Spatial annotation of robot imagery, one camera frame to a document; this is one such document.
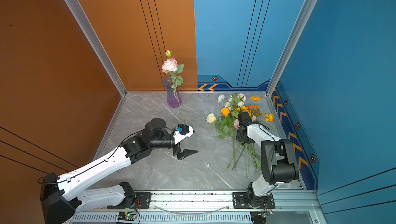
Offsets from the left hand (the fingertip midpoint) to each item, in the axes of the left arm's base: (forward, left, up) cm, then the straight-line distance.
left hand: (195, 139), depth 68 cm
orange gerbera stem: (+2, -32, -23) cm, 40 cm away
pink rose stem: (+43, +15, -17) cm, 48 cm away
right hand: (+13, -28, -23) cm, 38 cm away
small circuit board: (-26, +31, -26) cm, 49 cm away
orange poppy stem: (+32, -37, -15) cm, 51 cm away
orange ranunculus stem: (+32, -19, -21) cm, 43 cm away
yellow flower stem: (+30, -49, -23) cm, 62 cm away
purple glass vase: (+42, +18, -16) cm, 49 cm away
